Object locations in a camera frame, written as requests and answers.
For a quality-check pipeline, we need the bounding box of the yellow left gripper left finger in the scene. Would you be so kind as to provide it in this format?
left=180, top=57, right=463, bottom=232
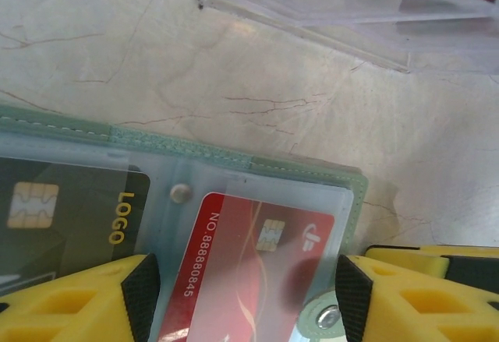
left=0, top=253, right=161, bottom=342

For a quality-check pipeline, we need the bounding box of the red numbered chip card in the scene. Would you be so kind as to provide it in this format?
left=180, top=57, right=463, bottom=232
left=166, top=192, right=336, bottom=342

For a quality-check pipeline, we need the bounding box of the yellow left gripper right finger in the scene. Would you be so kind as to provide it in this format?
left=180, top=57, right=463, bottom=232
left=334, top=254, right=499, bottom=342

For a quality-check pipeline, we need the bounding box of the green card holder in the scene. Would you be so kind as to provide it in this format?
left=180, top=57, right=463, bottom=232
left=0, top=102, right=370, bottom=342

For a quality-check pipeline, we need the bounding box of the black VIP card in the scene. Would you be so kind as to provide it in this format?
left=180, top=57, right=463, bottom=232
left=0, top=157, right=152, bottom=292

